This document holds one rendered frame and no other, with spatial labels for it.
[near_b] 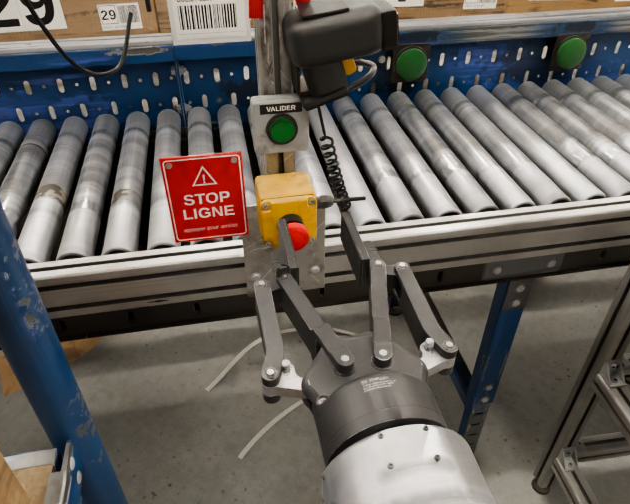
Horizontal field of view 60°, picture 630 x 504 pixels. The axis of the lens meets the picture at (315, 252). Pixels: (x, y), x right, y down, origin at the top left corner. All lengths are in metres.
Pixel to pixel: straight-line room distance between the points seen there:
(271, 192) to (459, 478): 0.47
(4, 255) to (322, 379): 0.19
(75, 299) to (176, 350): 0.87
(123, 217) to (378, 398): 0.66
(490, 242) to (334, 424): 0.64
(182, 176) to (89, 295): 0.25
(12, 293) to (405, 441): 0.21
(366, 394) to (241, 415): 1.22
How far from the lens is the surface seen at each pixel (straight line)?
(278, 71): 0.69
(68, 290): 0.85
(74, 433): 0.38
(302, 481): 1.42
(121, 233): 0.88
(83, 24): 1.30
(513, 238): 0.94
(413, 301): 0.41
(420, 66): 1.31
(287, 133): 0.67
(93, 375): 1.72
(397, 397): 0.32
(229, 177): 0.72
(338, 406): 0.33
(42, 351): 0.33
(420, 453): 0.30
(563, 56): 1.47
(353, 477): 0.30
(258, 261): 0.81
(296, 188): 0.70
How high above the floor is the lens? 1.24
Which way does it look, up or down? 38 degrees down
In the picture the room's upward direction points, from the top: straight up
